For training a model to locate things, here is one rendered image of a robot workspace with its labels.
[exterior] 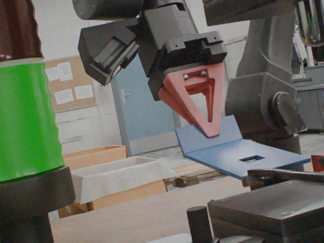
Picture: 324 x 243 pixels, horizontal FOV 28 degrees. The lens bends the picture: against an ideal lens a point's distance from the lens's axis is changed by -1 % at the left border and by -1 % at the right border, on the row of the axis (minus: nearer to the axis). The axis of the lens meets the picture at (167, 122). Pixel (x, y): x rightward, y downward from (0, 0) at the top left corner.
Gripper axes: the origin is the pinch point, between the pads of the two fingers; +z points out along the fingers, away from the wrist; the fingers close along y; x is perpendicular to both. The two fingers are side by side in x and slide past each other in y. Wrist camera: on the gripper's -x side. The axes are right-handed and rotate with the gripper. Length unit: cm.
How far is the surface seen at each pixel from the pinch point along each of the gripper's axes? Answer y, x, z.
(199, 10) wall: -906, 458, -524
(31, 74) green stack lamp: 44, -24, 11
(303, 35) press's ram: 32.1, -6.0, 6.2
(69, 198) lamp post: 43, -24, 15
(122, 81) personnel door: -948, 288, -436
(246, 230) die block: 24.9, -11.0, 15.0
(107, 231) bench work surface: -20.3, -9.9, 3.2
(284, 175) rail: 18.8, -3.8, 11.0
